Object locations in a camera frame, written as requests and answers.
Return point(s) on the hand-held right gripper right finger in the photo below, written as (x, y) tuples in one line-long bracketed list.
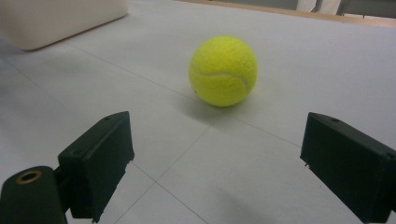
[(351, 168)]

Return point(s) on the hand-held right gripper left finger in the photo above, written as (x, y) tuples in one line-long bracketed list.
[(96, 165)]

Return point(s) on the white plastic storage bin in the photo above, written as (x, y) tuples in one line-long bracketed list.
[(56, 21)]

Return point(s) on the yellow tennis ball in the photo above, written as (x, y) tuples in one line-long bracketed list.
[(222, 71)]

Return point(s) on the white metal desk frame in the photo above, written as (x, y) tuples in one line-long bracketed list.
[(319, 5)]

